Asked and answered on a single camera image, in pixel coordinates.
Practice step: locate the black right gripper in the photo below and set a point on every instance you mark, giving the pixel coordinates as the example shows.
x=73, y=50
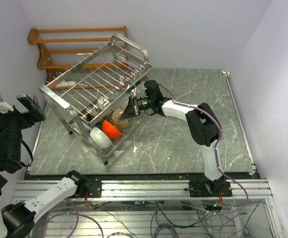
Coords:
x=130, y=111

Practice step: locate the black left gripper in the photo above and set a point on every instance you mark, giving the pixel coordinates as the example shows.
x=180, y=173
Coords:
x=36, y=113

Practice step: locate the black bowl tan underside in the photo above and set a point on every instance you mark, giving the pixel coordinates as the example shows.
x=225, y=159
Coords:
x=117, y=121

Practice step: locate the orange bowl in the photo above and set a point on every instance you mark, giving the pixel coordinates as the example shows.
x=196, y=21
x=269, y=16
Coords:
x=110, y=130

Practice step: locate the dark patterned bowl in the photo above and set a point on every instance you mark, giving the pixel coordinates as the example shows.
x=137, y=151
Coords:
x=92, y=112

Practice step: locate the plain white bowl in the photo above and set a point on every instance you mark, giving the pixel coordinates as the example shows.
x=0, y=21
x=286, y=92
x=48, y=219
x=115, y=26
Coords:
x=100, y=138

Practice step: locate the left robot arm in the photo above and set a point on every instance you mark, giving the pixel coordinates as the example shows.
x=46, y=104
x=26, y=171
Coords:
x=17, y=220

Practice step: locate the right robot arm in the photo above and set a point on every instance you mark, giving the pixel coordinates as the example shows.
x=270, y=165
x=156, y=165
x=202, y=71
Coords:
x=204, y=128

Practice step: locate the wooden shelf rack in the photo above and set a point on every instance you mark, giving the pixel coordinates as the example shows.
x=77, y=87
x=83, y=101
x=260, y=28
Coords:
x=60, y=48

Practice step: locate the steel wire dish rack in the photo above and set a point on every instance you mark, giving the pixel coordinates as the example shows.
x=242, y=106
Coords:
x=114, y=71

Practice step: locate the aluminium frame rail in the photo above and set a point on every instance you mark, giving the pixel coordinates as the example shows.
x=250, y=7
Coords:
x=135, y=190

